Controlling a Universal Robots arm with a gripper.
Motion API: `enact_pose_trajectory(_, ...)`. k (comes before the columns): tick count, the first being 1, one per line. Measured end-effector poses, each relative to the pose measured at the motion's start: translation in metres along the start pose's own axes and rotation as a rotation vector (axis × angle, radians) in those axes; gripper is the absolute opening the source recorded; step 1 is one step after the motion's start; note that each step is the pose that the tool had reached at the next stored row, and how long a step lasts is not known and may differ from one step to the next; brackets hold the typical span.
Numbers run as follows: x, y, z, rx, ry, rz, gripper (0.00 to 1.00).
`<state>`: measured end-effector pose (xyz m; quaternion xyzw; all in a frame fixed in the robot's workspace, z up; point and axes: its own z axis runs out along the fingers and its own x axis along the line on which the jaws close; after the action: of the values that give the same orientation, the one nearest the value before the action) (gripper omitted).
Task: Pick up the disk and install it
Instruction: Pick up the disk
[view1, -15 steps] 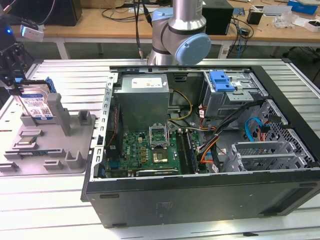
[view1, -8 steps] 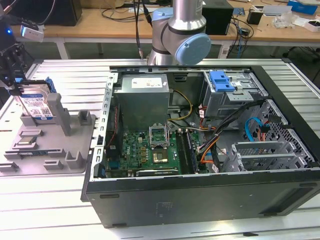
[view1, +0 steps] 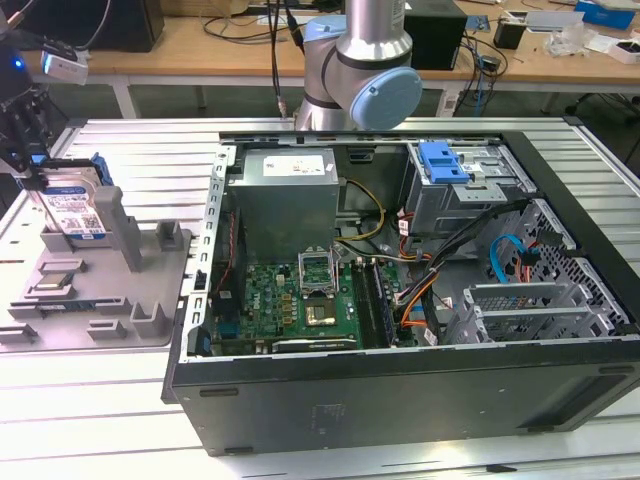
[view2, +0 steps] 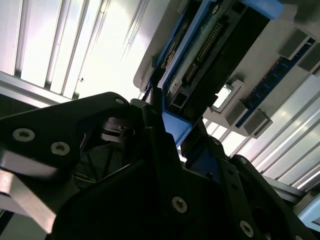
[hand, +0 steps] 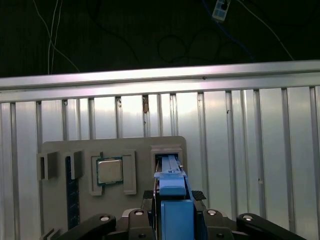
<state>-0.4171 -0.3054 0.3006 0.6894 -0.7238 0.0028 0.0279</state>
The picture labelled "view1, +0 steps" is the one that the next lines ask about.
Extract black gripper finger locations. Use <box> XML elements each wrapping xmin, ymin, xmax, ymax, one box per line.
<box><xmin>0</xmin><ymin>88</ymin><xmax>50</xmax><ymax>192</ymax></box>

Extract hard disk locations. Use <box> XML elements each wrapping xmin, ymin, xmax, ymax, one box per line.
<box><xmin>17</xmin><ymin>154</ymin><xmax>109</xmax><ymax>242</ymax></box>

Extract blue wire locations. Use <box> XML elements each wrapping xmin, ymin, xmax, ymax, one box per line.
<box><xmin>489</xmin><ymin>233</ymin><xmax>524</xmax><ymax>286</ymax></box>

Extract metal disk bay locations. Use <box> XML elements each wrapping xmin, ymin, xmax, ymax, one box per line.
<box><xmin>462</xmin><ymin>282</ymin><xmax>629</xmax><ymax>346</ymax></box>

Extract large black computer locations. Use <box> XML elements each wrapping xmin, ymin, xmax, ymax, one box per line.
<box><xmin>0</xmin><ymin>0</ymin><xmax>165</xmax><ymax>54</ymax></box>

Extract spare CPU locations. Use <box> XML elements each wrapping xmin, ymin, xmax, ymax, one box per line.
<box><xmin>37</xmin><ymin>272</ymin><xmax>71</xmax><ymax>291</ymax></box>

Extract wooden desk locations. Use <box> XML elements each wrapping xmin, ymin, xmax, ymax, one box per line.
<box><xmin>0</xmin><ymin>0</ymin><xmax>640</xmax><ymax>96</ymax></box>

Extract spare RAM stick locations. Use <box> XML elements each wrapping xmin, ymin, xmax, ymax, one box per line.
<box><xmin>37</xmin><ymin>299</ymin><xmax>81</xmax><ymax>314</ymax></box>

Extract grey parts rack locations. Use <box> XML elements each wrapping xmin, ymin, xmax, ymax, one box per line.
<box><xmin>0</xmin><ymin>185</ymin><xmax>194</xmax><ymax>354</ymax></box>

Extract grey power supply unit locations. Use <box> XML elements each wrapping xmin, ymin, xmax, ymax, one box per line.
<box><xmin>227</xmin><ymin>147</ymin><xmax>344</xmax><ymax>266</ymax></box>

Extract green motherboard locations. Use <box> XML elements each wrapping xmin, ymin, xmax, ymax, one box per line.
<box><xmin>209</xmin><ymin>259</ymin><xmax>416</xmax><ymax>356</ymax></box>

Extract metal socket cover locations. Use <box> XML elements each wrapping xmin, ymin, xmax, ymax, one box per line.
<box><xmin>297</xmin><ymin>247</ymin><xmax>341</xmax><ymax>296</ymax></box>

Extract CPU socket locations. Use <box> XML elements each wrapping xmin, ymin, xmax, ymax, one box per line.
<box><xmin>304</xmin><ymin>297</ymin><xmax>339</xmax><ymax>329</ymax></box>

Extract black graphics card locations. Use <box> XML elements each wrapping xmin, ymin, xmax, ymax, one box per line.
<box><xmin>272</xmin><ymin>337</ymin><xmax>359</xmax><ymax>354</ymax></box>

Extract black RAM slot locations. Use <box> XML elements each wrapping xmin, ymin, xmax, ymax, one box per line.
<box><xmin>352</xmin><ymin>260</ymin><xmax>380</xmax><ymax>349</ymax></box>

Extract installed RAM stick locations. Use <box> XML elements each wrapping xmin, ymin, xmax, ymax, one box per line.
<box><xmin>370</xmin><ymin>259</ymin><xmax>399</xmax><ymax>346</ymax></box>

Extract blue plastic drive latch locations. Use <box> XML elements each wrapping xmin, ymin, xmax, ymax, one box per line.
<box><xmin>419</xmin><ymin>142</ymin><xmax>472</xmax><ymax>185</ymax></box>

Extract metal optical drive cage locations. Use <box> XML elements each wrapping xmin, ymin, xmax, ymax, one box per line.
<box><xmin>404</xmin><ymin>142</ymin><xmax>539</xmax><ymax>239</ymax></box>

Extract black PC case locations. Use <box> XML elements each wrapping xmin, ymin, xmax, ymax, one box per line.
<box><xmin>160</xmin><ymin>128</ymin><xmax>640</xmax><ymax>459</ymax></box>

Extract small black cube device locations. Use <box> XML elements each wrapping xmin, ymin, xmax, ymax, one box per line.
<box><xmin>493</xmin><ymin>17</ymin><xmax>527</xmax><ymax>50</ymax></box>

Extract clear plastic wrap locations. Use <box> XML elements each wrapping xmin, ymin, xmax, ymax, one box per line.
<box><xmin>544</xmin><ymin>24</ymin><xmax>589</xmax><ymax>56</ymax></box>

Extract blue cardboard box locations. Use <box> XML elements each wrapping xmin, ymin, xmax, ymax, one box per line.
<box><xmin>574</xmin><ymin>0</ymin><xmax>640</xmax><ymax>29</ymax></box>

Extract white box with black inlay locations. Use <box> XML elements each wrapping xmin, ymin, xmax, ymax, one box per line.
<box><xmin>607</xmin><ymin>38</ymin><xmax>640</xmax><ymax>65</ymax></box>

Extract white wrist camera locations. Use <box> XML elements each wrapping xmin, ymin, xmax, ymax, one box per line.
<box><xmin>39</xmin><ymin>43</ymin><xmax>90</xmax><ymax>85</ymax></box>

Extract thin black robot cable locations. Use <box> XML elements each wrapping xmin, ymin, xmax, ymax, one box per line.
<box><xmin>268</xmin><ymin>0</ymin><xmax>292</xmax><ymax>119</ymax></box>

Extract orange yellow wire bundle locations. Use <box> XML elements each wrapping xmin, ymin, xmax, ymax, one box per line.
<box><xmin>394</xmin><ymin>269</ymin><xmax>446</xmax><ymax>331</ymax></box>

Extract black sleeved cable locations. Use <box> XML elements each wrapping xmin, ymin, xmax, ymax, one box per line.
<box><xmin>424</xmin><ymin>199</ymin><xmax>531</xmax><ymax>271</ymax></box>

